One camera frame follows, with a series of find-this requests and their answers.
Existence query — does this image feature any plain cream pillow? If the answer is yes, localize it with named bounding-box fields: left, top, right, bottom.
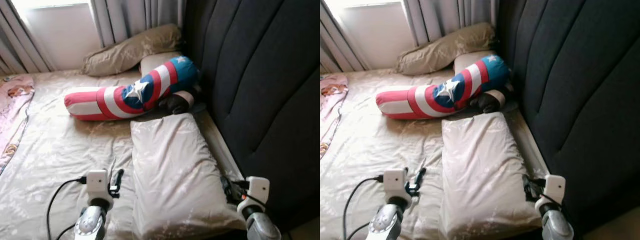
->
left=452, top=50, right=496, bottom=76
left=139, top=51, right=183, bottom=76

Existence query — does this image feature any dark brown plush toy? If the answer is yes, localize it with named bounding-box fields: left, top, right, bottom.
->
left=159, top=90, right=201, bottom=116
left=470, top=89, right=513, bottom=115

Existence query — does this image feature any pink cartoon print quilt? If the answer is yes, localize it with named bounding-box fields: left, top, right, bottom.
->
left=0, top=74, right=36, bottom=173
left=320, top=74, right=349, bottom=158

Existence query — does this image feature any dark padded headboard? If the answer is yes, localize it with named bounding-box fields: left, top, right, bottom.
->
left=495, top=0, right=640, bottom=236
left=182, top=0, right=321, bottom=233

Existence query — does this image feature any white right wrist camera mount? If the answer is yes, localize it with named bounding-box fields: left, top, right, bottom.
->
left=236, top=176, right=271, bottom=216
left=534, top=174, right=567, bottom=213

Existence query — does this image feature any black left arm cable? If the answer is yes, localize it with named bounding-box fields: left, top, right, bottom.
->
left=46, top=176, right=88, bottom=240
left=342, top=175, right=385, bottom=240

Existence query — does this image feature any red white blue star bolster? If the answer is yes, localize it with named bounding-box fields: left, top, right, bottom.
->
left=375, top=54, right=512, bottom=121
left=64, top=55, right=201, bottom=122

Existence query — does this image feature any olive beige pillow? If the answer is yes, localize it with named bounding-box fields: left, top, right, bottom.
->
left=395, top=21, right=497, bottom=76
left=81, top=23, right=183, bottom=77

